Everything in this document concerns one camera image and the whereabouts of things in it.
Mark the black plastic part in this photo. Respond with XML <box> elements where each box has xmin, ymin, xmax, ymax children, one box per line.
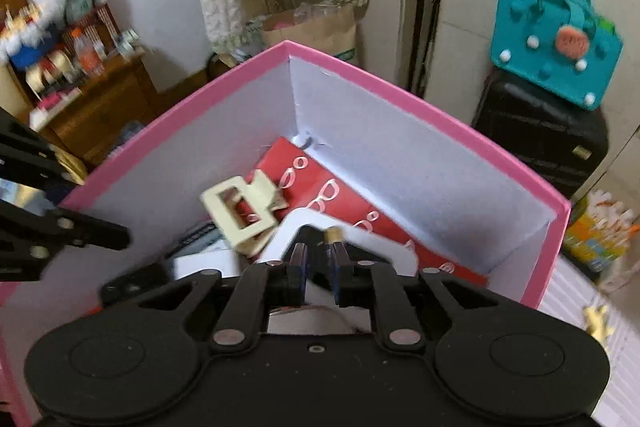
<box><xmin>99</xmin><ymin>264</ymin><xmax>173</xmax><ymax>306</ymax></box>

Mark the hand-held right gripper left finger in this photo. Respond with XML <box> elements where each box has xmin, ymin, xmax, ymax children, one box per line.
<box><xmin>135</xmin><ymin>243</ymin><xmax>310</xmax><ymax>354</ymax></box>

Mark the red printed packet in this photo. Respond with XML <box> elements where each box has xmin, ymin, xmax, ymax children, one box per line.
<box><xmin>235</xmin><ymin>137</ymin><xmax>488</xmax><ymax>288</ymax></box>

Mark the black suitcase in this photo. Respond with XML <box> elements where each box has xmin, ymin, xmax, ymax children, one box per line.
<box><xmin>472</xmin><ymin>69</ymin><xmax>609</xmax><ymax>201</ymax></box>

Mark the orange capped bottle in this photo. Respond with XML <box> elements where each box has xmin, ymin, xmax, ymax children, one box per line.
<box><xmin>71</xmin><ymin>29</ymin><xmax>99</xmax><ymax>76</ymax></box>

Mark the small yellow toy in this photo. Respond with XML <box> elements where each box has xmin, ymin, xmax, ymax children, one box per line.
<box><xmin>582</xmin><ymin>304</ymin><xmax>617</xmax><ymax>339</ymax></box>

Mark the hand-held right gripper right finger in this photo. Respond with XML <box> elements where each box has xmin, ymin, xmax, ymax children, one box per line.
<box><xmin>332</xmin><ymin>242</ymin><xmax>501</xmax><ymax>354</ymax></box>

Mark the brown paper bag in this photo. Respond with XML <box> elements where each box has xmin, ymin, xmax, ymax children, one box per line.
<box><xmin>260</xmin><ymin>4</ymin><xmax>359</xmax><ymax>64</ymax></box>

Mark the cream hair claw clip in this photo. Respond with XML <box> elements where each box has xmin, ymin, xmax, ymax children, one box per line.
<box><xmin>200</xmin><ymin>174</ymin><xmax>290</xmax><ymax>259</ymax></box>

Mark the white device with black screen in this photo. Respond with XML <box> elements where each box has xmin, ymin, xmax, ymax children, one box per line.
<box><xmin>257</xmin><ymin>207</ymin><xmax>421</xmax><ymax>280</ymax></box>

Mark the pink cardboard box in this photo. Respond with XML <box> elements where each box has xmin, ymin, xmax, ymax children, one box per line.
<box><xmin>0</xmin><ymin>39</ymin><xmax>572</xmax><ymax>427</ymax></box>

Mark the black flat ribbed device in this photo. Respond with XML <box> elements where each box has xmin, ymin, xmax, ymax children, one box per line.
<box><xmin>162</xmin><ymin>224</ymin><xmax>222</xmax><ymax>259</ymax></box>

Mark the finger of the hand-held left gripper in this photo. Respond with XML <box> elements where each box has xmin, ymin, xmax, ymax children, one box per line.
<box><xmin>0</xmin><ymin>197</ymin><xmax>132</xmax><ymax>283</ymax></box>
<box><xmin>0</xmin><ymin>107</ymin><xmax>86</xmax><ymax>186</ymax></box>

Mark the wooden cabinet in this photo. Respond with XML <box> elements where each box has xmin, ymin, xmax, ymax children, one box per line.
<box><xmin>29</xmin><ymin>54</ymin><xmax>161</xmax><ymax>168</ymax></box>

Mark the colourful printed box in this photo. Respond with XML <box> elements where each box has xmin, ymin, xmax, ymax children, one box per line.
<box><xmin>562</xmin><ymin>189</ymin><xmax>635</xmax><ymax>279</ymax></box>

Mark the teal felt handbag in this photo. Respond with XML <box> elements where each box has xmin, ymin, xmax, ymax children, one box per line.
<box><xmin>489</xmin><ymin>0</ymin><xmax>624</xmax><ymax>110</ymax></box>

